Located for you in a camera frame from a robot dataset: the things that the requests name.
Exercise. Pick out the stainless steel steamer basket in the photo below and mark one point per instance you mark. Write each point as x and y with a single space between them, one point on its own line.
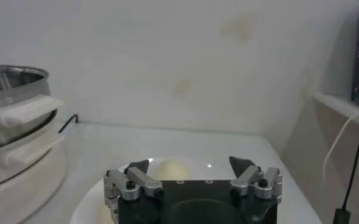
17 88

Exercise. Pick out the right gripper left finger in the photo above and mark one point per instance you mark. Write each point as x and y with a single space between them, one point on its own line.
142 180

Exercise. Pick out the white steamed baozi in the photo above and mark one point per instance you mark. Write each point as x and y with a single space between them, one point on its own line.
171 170

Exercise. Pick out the white side table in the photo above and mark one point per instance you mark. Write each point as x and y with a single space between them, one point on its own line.
313 152

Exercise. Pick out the cream electric cooker base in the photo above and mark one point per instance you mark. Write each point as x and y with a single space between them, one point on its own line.
23 179

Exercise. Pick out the white round plate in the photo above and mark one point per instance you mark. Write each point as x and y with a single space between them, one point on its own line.
87 207

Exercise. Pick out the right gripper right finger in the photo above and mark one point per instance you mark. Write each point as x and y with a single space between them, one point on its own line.
246 178

